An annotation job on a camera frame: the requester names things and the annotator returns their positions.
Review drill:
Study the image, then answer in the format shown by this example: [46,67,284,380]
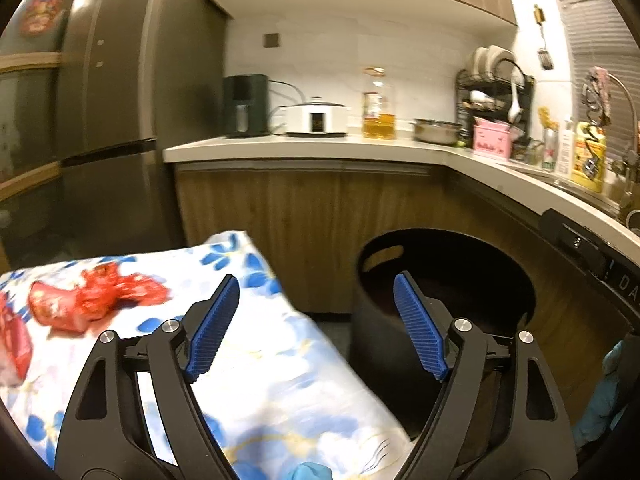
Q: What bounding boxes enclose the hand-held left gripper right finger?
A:
[392,270,578,480]

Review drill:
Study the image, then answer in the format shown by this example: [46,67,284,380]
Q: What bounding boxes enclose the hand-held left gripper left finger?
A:
[55,274,241,480]

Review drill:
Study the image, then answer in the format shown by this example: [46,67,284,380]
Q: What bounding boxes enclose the black plastic bucket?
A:
[350,228,537,441]

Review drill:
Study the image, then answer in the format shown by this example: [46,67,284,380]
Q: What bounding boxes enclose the red wrapper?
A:
[0,292,33,386]
[27,265,173,333]

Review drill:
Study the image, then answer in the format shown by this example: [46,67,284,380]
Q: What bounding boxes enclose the person's right hand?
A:
[572,340,640,453]

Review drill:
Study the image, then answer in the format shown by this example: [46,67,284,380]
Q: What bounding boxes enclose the person's left hand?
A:
[291,461,335,480]

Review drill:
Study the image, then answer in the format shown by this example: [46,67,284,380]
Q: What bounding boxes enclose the steel sink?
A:
[510,160,640,231]

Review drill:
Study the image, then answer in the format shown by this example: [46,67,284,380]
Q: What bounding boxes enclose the blue floral cloth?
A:
[0,230,416,480]

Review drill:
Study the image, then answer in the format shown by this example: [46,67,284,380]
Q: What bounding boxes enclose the yellow detergent bottle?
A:
[570,121,607,193]

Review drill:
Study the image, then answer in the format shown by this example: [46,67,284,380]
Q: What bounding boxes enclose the white pump bottle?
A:
[556,117,575,178]

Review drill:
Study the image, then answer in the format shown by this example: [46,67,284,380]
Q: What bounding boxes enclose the wooden lower cabinets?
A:
[172,162,631,411]

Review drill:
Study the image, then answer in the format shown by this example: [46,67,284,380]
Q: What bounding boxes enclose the pink utensil box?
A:
[472,117,513,158]

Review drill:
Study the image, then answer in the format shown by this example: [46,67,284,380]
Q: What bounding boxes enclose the steel faucet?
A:
[600,72,640,221]

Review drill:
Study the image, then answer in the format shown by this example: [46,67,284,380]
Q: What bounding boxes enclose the pink cloth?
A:
[582,66,612,126]

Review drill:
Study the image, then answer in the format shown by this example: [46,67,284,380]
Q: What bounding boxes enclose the steel bowl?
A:
[411,119,463,145]

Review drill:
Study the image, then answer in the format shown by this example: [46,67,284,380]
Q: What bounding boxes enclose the white ladle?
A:
[507,70,523,123]

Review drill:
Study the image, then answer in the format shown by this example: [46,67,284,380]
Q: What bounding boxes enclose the cooking oil bottle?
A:
[362,66,397,140]

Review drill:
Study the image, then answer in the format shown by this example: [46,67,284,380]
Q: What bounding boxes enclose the black dish rack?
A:
[455,57,535,143]

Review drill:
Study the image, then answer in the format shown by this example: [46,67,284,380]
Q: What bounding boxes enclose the black air fryer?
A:
[222,74,271,138]

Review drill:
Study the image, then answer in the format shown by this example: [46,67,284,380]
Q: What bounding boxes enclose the hanging slotted spatula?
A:
[532,4,555,71]

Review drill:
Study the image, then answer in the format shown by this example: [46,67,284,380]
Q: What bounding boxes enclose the white slow cooker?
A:
[277,96,349,137]

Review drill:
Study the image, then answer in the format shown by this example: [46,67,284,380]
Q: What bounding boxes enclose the grey refrigerator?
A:
[52,0,231,256]

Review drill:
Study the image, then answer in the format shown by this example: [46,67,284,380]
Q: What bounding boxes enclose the white plate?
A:
[472,45,516,76]

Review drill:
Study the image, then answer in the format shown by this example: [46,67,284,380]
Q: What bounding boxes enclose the window blinds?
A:
[542,0,640,126]

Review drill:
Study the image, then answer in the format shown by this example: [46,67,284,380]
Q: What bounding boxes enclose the wooden glass door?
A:
[0,0,96,271]

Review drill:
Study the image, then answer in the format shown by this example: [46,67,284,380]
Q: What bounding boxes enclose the red door decoration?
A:
[20,0,68,36]

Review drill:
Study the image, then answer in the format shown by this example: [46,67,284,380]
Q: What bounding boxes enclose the coiled faucet hose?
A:
[582,85,608,181]

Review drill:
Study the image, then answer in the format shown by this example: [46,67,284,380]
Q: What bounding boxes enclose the black power cable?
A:
[267,80,306,131]

